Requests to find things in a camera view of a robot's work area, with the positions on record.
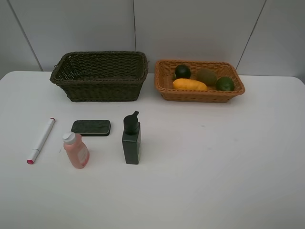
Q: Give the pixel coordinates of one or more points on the yellow mango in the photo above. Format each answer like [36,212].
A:
[189,84]

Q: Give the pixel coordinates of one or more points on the dark purple mangosteen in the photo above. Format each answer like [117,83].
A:
[182,71]

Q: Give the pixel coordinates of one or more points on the brown kiwi fruit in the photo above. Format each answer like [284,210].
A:
[207,77]

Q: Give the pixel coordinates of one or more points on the green lime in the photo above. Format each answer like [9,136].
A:
[225,84]

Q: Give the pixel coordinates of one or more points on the dark green pump bottle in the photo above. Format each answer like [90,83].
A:
[131,138]

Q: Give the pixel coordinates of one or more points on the orange wicker basket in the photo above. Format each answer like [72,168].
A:
[164,73]

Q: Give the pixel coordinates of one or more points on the dark green whiteboard eraser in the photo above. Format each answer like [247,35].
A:
[91,127]

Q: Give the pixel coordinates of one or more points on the dark brown wicker basket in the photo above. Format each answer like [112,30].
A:
[107,76]

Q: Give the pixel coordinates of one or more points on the pink bottle white cap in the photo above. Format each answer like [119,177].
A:
[76,150]

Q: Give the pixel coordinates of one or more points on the white marker pen red caps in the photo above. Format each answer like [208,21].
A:
[41,141]

